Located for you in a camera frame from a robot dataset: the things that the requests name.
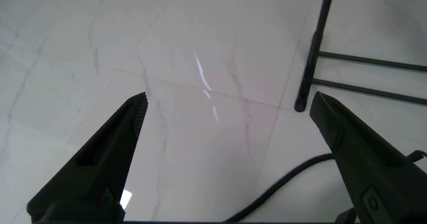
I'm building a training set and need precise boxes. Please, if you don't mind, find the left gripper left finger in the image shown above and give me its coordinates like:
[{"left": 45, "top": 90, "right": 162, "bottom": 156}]
[{"left": 26, "top": 91, "right": 149, "bottom": 224}]

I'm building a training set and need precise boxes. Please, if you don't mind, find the black clothes rack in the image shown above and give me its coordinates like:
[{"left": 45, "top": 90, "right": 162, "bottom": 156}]
[{"left": 293, "top": 0, "right": 427, "bottom": 113}]

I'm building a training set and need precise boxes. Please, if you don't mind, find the black cable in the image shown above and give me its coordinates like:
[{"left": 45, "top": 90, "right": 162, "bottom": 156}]
[{"left": 223, "top": 149, "right": 427, "bottom": 223}]

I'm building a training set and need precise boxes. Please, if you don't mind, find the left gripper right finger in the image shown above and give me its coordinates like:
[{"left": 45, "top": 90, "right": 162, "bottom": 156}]
[{"left": 308, "top": 91, "right": 427, "bottom": 224}]

